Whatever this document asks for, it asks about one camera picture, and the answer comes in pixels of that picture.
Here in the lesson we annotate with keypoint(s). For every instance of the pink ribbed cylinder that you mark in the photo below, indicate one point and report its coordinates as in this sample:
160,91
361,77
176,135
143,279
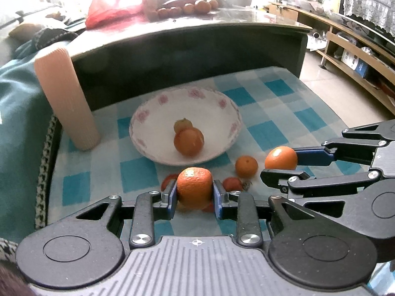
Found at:
64,98

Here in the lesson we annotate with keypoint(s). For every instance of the wooden media shelf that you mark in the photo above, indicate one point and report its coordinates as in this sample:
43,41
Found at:
345,41

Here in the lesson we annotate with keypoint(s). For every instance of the blue checkered tablecloth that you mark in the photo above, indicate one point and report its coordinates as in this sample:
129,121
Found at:
271,123

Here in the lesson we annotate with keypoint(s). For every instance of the row of small oranges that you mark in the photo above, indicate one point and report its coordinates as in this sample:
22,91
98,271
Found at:
191,7

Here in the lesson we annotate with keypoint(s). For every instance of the white floral bowl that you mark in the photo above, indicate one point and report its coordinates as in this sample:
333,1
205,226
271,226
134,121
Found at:
209,114

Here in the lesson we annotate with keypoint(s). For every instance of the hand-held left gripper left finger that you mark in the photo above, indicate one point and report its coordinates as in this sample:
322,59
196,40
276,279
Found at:
172,202

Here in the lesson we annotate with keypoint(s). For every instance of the dark coffee table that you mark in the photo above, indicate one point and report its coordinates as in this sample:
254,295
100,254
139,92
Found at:
185,58

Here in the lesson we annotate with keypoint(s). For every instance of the blue white box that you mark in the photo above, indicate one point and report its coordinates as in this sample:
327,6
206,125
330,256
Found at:
355,63

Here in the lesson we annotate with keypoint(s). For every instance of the brown pillow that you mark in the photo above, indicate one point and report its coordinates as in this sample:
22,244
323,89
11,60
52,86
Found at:
23,30

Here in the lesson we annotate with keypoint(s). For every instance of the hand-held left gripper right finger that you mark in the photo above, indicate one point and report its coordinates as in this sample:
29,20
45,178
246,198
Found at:
217,203

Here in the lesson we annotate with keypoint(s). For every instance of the red plastic bag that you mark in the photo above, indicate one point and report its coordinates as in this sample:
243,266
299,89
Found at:
108,9

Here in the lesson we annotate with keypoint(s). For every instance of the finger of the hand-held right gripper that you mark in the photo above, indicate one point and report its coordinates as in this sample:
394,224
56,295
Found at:
308,181
313,156

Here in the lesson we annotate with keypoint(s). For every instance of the dark patterned cushion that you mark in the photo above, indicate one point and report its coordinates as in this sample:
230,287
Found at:
49,38

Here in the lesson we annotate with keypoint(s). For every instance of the small red fruit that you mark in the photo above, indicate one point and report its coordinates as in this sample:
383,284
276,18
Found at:
169,178
233,184

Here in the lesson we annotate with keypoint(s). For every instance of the teal blanket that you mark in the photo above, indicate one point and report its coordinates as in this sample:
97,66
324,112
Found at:
18,129

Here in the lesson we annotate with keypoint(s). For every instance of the large orange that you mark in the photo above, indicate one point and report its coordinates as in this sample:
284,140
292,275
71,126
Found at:
189,141
194,188
280,158

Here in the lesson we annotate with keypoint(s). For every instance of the small yellowish mandarin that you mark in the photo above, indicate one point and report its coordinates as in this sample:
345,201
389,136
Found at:
182,124

